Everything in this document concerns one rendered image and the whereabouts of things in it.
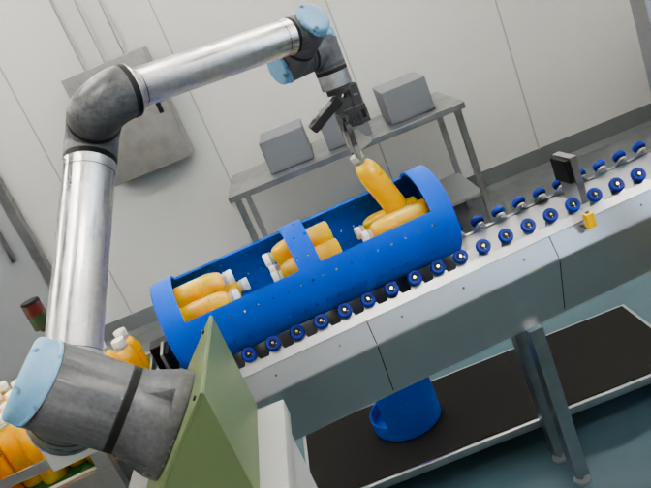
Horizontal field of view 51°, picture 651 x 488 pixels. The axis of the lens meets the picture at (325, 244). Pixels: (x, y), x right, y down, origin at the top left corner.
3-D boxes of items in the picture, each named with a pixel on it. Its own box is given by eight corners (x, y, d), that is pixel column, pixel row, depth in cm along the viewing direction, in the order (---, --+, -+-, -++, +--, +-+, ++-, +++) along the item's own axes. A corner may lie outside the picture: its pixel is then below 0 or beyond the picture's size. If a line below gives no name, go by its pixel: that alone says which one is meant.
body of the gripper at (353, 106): (372, 122, 194) (357, 81, 190) (344, 134, 193) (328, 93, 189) (365, 120, 201) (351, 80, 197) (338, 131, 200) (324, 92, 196)
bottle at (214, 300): (173, 320, 199) (232, 293, 201) (179, 340, 196) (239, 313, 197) (165, 309, 194) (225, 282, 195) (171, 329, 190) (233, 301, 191)
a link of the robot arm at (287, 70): (271, 40, 175) (307, 25, 182) (259, 68, 185) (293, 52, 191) (294, 68, 174) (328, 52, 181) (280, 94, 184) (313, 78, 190)
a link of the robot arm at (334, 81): (320, 78, 187) (314, 77, 196) (326, 95, 189) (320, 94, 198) (350, 66, 188) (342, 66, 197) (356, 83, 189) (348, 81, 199)
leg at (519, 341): (572, 459, 247) (523, 311, 227) (558, 466, 246) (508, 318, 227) (563, 450, 252) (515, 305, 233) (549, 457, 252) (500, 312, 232)
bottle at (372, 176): (383, 217, 207) (346, 170, 201) (394, 201, 211) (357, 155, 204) (399, 212, 201) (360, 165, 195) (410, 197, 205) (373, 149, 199)
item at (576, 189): (589, 201, 212) (576, 155, 207) (577, 206, 211) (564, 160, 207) (572, 195, 221) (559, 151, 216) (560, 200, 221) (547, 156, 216)
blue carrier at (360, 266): (474, 257, 196) (438, 165, 191) (190, 388, 189) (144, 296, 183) (442, 244, 224) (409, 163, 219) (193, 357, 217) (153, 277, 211)
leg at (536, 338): (594, 481, 233) (544, 326, 214) (579, 489, 233) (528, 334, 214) (585, 472, 239) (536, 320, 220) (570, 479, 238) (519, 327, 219)
